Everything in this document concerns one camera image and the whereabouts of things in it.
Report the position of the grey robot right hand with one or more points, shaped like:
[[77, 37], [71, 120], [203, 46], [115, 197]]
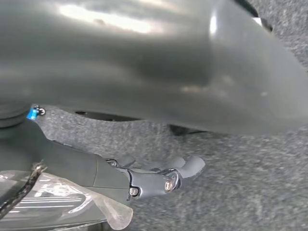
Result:
[[72, 165]]

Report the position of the blue metal shelf rack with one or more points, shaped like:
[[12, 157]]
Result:
[[32, 113]]

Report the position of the clear plastic sheet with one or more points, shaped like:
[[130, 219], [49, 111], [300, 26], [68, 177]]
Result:
[[112, 213]]

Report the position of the ribbed grey right arm sleeve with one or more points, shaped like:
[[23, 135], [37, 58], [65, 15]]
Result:
[[12, 114]]

